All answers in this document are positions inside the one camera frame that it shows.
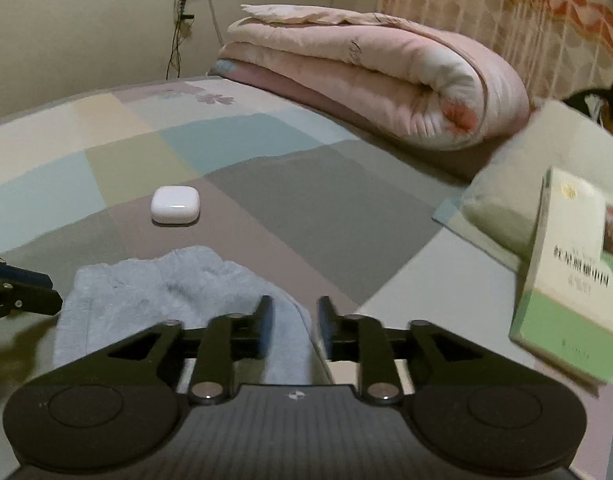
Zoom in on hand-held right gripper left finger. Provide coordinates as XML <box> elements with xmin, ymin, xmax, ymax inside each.
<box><xmin>46</xmin><ymin>296</ymin><xmax>275</xmax><ymax>405</ymax></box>

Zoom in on red patterned curtain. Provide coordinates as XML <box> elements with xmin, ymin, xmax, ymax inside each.
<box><xmin>376</xmin><ymin>0</ymin><xmax>613</xmax><ymax>106</ymax></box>

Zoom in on green and white book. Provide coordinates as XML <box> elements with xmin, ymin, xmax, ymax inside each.
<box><xmin>509</xmin><ymin>166</ymin><xmax>613</xmax><ymax>387</ymax></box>

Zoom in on pink folded quilt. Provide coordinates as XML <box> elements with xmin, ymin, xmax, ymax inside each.
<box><xmin>209</xmin><ymin>2</ymin><xmax>532</xmax><ymax>152</ymax></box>

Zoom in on pale green pillow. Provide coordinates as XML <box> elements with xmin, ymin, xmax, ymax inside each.
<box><xmin>459</xmin><ymin>99</ymin><xmax>613</xmax><ymax>273</ymax></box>

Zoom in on black wall cables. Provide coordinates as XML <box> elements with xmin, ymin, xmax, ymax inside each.
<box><xmin>119</xmin><ymin>0</ymin><xmax>227</xmax><ymax>80</ymax></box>

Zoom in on white earbuds case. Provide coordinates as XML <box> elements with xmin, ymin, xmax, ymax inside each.
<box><xmin>150</xmin><ymin>185</ymin><xmax>200</xmax><ymax>226</ymax></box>

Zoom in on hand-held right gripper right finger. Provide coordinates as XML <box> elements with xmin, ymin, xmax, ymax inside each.
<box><xmin>319</xmin><ymin>296</ymin><xmax>557</xmax><ymax>405</ymax></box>

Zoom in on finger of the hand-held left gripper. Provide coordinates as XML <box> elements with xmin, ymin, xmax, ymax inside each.
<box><xmin>0</xmin><ymin>247</ymin><xmax>63</xmax><ymax>333</ymax></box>

